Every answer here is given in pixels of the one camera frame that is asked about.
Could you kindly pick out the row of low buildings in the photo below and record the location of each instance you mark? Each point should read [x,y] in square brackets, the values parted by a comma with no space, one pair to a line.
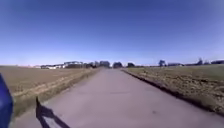
[71,64]

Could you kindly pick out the grey asphalt path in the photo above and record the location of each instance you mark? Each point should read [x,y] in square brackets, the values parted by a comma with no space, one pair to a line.
[115,100]

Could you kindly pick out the low building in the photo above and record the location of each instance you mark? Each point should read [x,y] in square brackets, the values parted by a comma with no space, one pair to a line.
[175,64]
[218,62]

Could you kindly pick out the dry grass field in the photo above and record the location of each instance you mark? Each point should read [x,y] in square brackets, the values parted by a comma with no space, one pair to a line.
[30,78]
[190,80]

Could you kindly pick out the dark tree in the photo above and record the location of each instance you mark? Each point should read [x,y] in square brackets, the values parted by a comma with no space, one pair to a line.
[117,65]
[130,65]
[161,63]

